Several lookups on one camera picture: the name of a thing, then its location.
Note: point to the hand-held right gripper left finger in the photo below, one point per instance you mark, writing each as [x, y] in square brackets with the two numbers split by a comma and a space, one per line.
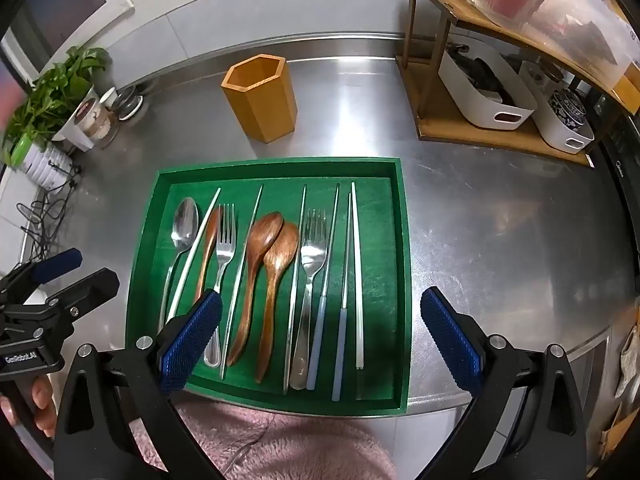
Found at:
[192, 341]

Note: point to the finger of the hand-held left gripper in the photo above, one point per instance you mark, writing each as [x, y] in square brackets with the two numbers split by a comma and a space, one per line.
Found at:
[90, 287]
[59, 264]

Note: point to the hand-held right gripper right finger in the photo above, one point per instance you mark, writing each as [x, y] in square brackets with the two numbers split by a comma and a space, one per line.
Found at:
[450, 340]

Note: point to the green wooden tray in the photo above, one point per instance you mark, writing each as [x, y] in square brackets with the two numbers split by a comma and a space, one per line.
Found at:
[380, 260]

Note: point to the brown wooden spoon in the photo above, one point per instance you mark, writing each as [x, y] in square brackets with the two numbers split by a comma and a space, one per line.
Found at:
[280, 260]
[210, 245]
[260, 245]

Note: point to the hexagonal wooden utensil holder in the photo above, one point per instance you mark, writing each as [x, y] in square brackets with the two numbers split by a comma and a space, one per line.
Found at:
[265, 110]

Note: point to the person's left hand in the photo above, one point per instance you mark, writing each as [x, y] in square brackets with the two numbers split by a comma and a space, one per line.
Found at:
[45, 405]

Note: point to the metal fork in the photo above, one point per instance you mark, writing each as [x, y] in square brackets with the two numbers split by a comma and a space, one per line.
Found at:
[225, 252]
[312, 260]

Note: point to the white ribbed plant pot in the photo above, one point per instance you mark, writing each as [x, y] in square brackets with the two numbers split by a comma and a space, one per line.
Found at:
[45, 167]

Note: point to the white chopstick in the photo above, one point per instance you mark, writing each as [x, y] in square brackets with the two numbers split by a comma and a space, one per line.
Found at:
[357, 285]
[200, 240]

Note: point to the metal spoon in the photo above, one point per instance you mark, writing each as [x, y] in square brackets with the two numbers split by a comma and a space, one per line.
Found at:
[185, 222]

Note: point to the green plastic tag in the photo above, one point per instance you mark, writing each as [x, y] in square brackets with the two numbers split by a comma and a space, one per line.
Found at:
[21, 152]

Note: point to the pink fleece garment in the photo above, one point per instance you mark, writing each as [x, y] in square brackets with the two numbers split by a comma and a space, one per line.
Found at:
[280, 445]

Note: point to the printed paper cup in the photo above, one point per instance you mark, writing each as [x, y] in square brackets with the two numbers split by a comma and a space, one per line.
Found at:
[82, 120]

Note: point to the green leafy plant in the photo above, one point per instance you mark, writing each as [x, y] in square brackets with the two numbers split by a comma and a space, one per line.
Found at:
[45, 105]

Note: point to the small white cup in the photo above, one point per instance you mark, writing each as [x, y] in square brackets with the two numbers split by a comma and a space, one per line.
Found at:
[108, 97]

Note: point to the hanging white rag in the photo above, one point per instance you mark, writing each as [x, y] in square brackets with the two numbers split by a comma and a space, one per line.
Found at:
[629, 360]

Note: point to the cardboard box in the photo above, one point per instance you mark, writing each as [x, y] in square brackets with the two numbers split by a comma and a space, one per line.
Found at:
[622, 440]

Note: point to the wooden shelf rack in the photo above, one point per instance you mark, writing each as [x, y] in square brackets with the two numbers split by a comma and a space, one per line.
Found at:
[500, 136]

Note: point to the short white storage basket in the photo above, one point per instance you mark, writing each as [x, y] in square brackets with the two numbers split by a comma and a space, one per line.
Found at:
[560, 136]

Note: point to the long white storage basket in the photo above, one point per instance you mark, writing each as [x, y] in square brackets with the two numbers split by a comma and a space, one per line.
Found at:
[492, 110]

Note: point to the blue patterned jar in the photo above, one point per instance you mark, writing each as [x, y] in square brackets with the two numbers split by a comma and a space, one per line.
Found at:
[567, 110]

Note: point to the window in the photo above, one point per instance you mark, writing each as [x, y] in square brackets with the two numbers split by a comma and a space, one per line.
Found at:
[65, 0]

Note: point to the black kitchen tool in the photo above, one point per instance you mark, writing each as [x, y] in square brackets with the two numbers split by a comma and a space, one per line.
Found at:
[482, 77]

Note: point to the tan box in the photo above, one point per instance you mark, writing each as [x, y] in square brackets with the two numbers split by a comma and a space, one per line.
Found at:
[629, 85]

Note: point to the plastic bag with red item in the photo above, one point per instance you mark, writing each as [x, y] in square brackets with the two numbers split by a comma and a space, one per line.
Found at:
[575, 20]

